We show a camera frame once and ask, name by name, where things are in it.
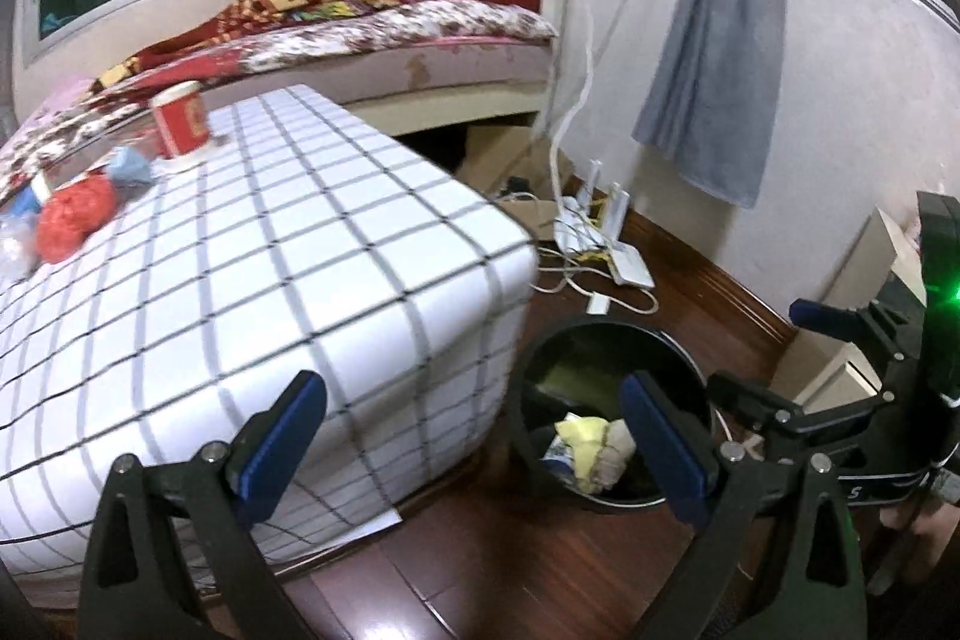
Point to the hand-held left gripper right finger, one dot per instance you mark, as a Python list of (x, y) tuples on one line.
[(667, 452)]

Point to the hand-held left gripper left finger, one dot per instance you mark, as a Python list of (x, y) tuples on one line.
[(277, 437)]

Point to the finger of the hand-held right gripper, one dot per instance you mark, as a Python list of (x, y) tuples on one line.
[(817, 314), (757, 404)]

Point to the beige bag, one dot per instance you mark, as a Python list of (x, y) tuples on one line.
[(607, 464)]

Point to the black trash bin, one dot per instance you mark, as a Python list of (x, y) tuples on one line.
[(540, 355)]

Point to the red plastic bag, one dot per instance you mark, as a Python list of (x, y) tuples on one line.
[(75, 218)]

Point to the grey blue wrapper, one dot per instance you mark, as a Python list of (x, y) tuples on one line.
[(131, 168)]

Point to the clear wrapper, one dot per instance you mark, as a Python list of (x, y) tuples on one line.
[(15, 242)]

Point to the red paper cup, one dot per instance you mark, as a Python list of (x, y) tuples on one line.
[(180, 119)]

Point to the person's right hand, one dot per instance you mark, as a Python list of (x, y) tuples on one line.
[(945, 527)]

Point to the white appliance with dark panel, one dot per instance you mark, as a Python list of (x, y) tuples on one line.
[(862, 280)]

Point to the white paper sheet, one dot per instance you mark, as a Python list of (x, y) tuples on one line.
[(345, 529)]

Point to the white checkered tablecloth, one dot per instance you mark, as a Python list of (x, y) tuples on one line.
[(300, 280)]

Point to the white modem box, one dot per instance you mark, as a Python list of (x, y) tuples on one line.
[(631, 266)]

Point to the white router with antennas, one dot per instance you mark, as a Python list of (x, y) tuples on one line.
[(581, 220)]

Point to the long grey tied curtain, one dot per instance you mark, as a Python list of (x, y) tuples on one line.
[(705, 55)]

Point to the black power adapter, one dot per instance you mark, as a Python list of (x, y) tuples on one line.
[(517, 184)]

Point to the cardboard box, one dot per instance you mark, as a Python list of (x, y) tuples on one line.
[(502, 153)]

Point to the pink blanket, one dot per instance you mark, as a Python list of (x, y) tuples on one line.
[(56, 96)]

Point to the bed with floral sheet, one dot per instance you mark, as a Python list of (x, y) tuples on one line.
[(420, 55)]

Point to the red printed blanket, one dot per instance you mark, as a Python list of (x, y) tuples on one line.
[(262, 10)]

